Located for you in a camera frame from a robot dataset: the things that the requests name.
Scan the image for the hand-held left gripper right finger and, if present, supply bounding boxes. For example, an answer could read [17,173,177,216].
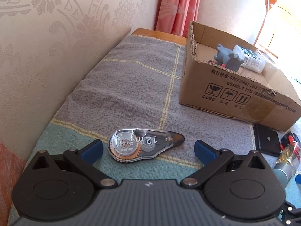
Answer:
[180,140,274,190]

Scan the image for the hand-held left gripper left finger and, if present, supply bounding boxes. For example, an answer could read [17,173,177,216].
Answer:
[25,139,118,190]

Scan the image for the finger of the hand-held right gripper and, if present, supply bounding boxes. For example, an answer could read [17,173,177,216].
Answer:
[278,200,301,226]

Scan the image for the clear correction tape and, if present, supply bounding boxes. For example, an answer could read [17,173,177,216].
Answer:
[108,128,185,164]

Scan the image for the yellow capsule bottle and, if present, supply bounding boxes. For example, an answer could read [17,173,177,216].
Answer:
[273,141,301,190]

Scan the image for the cardboard box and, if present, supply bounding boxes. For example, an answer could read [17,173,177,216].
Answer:
[178,21,301,132]

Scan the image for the black square plate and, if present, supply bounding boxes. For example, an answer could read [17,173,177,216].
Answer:
[253,124,281,157]

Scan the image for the black cube toy red buttons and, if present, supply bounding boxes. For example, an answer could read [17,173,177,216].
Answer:
[280,132,297,151]

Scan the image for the grey toy figure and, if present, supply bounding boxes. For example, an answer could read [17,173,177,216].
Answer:
[213,44,244,71]

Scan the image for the white plastic box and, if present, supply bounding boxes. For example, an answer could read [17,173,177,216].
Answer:
[232,45,266,74]

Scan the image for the clear plastic cup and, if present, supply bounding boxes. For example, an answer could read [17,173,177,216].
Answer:
[245,48,279,70]

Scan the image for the wooden table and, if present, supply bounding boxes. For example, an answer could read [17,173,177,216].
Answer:
[130,28,187,45]

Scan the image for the pink curtain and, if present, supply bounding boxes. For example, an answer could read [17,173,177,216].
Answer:
[154,0,204,38]

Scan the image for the wooden bed headboard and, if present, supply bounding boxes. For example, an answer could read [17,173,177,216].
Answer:
[253,0,301,59]

